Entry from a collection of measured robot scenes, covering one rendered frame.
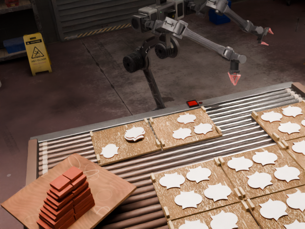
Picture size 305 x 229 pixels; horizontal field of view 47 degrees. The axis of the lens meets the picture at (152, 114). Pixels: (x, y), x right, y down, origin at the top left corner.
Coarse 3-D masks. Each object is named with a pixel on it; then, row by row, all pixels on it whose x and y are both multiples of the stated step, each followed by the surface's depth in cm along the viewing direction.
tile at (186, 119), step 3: (186, 114) 252; (180, 117) 250; (183, 117) 250; (186, 117) 250; (189, 117) 249; (192, 117) 249; (195, 117) 249; (177, 120) 247; (180, 120) 247; (183, 120) 247; (186, 120) 246; (189, 120) 246; (192, 120) 246; (180, 123) 246; (183, 123) 245; (186, 123) 244
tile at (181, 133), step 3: (180, 129) 238; (183, 129) 238; (186, 129) 237; (189, 129) 237; (174, 132) 236; (177, 132) 236; (180, 132) 235; (183, 132) 235; (186, 132) 235; (189, 132) 235; (174, 135) 233; (177, 135) 233; (180, 135) 232; (183, 135) 232; (186, 135) 232; (189, 135) 232; (174, 138) 231; (177, 138) 230; (180, 138) 230; (183, 138) 230
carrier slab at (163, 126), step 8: (184, 112) 257; (192, 112) 256; (200, 112) 255; (160, 120) 251; (168, 120) 250; (176, 120) 249; (200, 120) 247; (208, 120) 246; (152, 128) 246; (160, 128) 243; (168, 128) 242; (176, 128) 241; (184, 128) 241; (192, 128) 240; (160, 136) 235; (168, 136) 234; (192, 136) 232; (200, 136) 231; (208, 136) 231; (216, 136) 231; (168, 144) 227; (176, 144) 226; (184, 144) 227
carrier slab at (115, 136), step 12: (96, 132) 245; (108, 132) 244; (120, 132) 243; (96, 144) 234; (120, 144) 231; (132, 144) 230; (144, 144) 229; (156, 144) 228; (120, 156) 221; (132, 156) 221
